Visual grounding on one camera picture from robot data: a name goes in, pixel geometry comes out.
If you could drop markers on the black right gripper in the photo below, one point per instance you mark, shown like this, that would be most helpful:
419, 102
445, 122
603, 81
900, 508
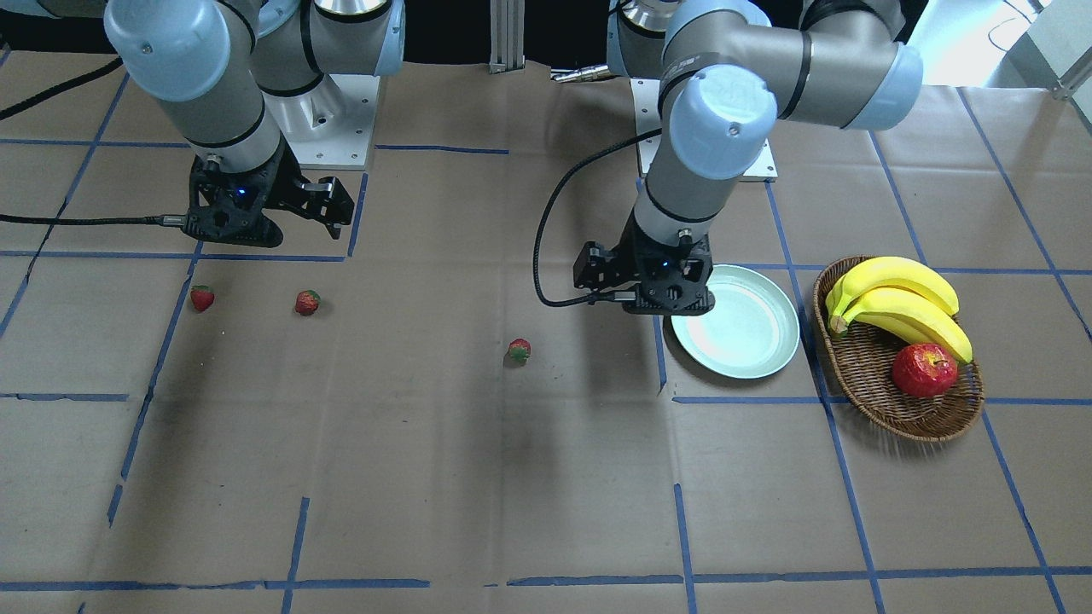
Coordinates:
291, 181

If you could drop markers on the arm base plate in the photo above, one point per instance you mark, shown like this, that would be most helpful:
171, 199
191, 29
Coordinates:
645, 106
332, 126

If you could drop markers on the red apple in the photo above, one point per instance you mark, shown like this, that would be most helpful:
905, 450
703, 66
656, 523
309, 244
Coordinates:
924, 370

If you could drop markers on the yellow banana bunch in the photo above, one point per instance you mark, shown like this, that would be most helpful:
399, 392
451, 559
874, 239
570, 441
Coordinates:
904, 291

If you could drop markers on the aluminium profile post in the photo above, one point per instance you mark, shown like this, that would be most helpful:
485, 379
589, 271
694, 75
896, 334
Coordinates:
507, 19

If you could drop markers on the light green plate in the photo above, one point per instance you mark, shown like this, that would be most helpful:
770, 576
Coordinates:
751, 332

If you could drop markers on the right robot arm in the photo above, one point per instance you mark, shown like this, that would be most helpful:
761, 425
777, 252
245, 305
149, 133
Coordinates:
246, 83

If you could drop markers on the brown wicker basket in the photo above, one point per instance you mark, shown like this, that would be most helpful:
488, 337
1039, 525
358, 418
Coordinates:
859, 366

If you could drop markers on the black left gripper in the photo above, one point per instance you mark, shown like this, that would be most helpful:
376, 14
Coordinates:
599, 263

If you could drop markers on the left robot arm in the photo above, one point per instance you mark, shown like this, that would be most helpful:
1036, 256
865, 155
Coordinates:
726, 74

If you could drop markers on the red strawberry one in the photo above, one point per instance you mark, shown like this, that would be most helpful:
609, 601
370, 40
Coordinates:
519, 351
307, 303
201, 297

